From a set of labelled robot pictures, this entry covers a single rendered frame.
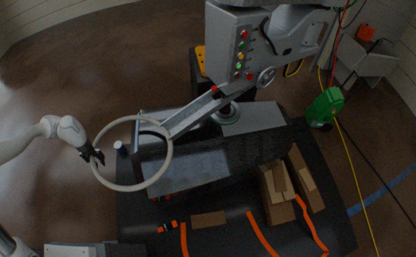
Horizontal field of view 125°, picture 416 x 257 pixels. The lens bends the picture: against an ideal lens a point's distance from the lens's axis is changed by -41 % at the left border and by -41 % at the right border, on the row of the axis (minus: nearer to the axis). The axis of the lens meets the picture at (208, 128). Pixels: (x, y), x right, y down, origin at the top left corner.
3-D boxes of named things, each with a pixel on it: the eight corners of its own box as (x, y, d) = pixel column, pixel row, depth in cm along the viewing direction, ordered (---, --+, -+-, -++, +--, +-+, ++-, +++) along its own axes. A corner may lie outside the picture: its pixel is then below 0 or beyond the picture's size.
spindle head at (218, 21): (249, 60, 116) (262, -5, 79) (273, 79, 106) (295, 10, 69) (203, 77, 104) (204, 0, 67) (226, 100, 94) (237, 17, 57)
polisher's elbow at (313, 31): (287, 38, 110) (295, 13, 93) (294, 30, 119) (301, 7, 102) (312, 50, 104) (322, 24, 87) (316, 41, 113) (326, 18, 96)
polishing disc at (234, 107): (231, 128, 116) (231, 127, 115) (202, 114, 121) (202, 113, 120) (244, 107, 126) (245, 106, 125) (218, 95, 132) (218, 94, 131)
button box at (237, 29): (238, 75, 86) (248, 20, 62) (242, 78, 85) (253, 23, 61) (225, 80, 83) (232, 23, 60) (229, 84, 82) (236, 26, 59)
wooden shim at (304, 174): (297, 171, 174) (298, 170, 173) (304, 167, 176) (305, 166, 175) (308, 191, 161) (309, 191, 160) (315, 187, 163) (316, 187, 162)
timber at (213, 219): (192, 229, 152) (191, 228, 142) (190, 216, 159) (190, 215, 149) (225, 224, 155) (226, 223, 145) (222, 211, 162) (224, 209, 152)
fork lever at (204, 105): (248, 65, 117) (248, 60, 112) (268, 82, 108) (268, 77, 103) (159, 124, 111) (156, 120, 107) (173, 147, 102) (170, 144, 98)
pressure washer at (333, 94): (322, 112, 237) (353, 67, 165) (329, 132, 218) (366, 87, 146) (302, 110, 238) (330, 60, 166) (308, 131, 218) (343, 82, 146)
